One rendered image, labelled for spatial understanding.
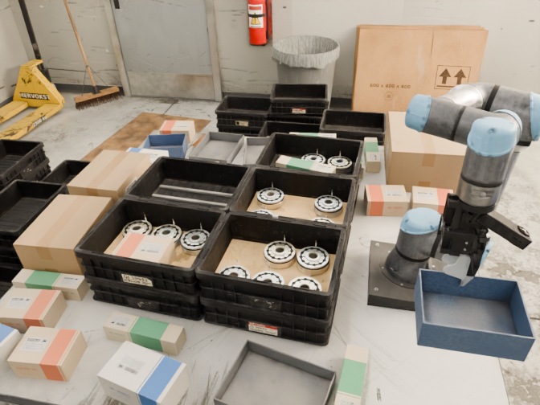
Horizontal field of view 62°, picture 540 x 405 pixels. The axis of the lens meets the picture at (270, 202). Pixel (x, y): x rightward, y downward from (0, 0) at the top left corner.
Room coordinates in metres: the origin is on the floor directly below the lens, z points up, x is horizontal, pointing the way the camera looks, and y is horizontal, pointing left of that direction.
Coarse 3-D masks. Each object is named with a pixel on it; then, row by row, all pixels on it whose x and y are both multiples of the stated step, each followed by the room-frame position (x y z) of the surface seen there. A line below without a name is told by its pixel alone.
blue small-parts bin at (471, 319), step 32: (416, 288) 0.68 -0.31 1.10; (448, 288) 0.69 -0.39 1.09; (480, 288) 0.67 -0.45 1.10; (512, 288) 0.66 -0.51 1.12; (416, 320) 0.62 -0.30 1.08; (448, 320) 0.62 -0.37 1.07; (480, 320) 0.62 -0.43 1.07; (512, 320) 0.61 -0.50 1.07; (480, 352) 0.54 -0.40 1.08; (512, 352) 0.52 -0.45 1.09
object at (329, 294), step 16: (224, 224) 1.15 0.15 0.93; (304, 224) 1.14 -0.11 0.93; (320, 224) 1.13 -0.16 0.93; (336, 256) 0.98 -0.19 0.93; (208, 272) 0.93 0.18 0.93; (336, 272) 0.91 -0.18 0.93; (256, 288) 0.88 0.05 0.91; (272, 288) 0.87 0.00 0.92; (288, 288) 0.86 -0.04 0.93; (304, 288) 0.86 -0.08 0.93
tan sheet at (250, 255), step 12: (240, 240) 1.19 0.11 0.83; (228, 252) 1.13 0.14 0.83; (240, 252) 1.13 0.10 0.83; (252, 252) 1.12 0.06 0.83; (228, 264) 1.07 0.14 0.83; (240, 264) 1.07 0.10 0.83; (252, 264) 1.07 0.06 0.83; (264, 264) 1.06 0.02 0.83; (252, 276) 1.01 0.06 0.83; (288, 276) 1.01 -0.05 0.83; (300, 276) 1.00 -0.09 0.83; (312, 276) 1.00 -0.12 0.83; (324, 276) 1.00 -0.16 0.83; (324, 288) 0.95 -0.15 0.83
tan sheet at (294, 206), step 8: (256, 192) 1.48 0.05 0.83; (256, 200) 1.42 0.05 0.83; (288, 200) 1.41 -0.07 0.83; (296, 200) 1.41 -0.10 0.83; (304, 200) 1.41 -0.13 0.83; (312, 200) 1.41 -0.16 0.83; (248, 208) 1.37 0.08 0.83; (256, 208) 1.37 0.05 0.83; (280, 208) 1.36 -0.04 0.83; (288, 208) 1.36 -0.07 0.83; (296, 208) 1.36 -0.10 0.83; (304, 208) 1.36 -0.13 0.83; (312, 208) 1.36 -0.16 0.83; (344, 208) 1.35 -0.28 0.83; (288, 216) 1.31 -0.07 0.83; (296, 216) 1.31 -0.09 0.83; (304, 216) 1.31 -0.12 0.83; (312, 216) 1.31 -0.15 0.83; (320, 216) 1.31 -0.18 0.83
